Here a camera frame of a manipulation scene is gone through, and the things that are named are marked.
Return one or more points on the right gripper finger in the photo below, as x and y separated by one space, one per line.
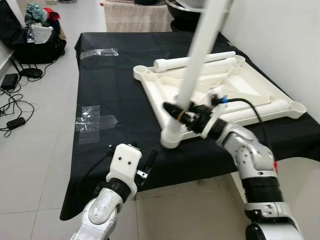
170 109

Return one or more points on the teal cloth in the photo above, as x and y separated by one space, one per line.
36 12

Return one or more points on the clear tape strip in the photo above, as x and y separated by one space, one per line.
100 52

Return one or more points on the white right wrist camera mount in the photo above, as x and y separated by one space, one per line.
210 125

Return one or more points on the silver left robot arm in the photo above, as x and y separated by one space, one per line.
100 212

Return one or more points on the white plastic children table top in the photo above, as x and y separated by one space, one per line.
225 82

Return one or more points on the small black power adapter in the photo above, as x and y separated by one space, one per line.
16 123

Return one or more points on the black power brick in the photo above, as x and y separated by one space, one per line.
10 81

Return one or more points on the black router with antennas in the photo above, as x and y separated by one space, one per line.
32 73

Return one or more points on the yellow rubber band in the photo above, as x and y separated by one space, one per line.
178 115

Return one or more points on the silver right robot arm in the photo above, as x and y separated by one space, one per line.
250 150

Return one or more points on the black open suitcase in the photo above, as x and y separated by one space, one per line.
45 52

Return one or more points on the red cloth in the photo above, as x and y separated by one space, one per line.
52 12

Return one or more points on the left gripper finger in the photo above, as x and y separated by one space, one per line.
151 160

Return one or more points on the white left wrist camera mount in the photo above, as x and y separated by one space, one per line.
124 165

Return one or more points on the beige cloth covered bench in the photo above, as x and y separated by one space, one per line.
137 17

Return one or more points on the clear plastic bag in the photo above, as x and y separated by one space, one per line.
40 34

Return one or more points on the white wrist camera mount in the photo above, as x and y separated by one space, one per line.
124 165
210 125

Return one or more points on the black round bowl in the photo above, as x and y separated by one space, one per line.
182 20

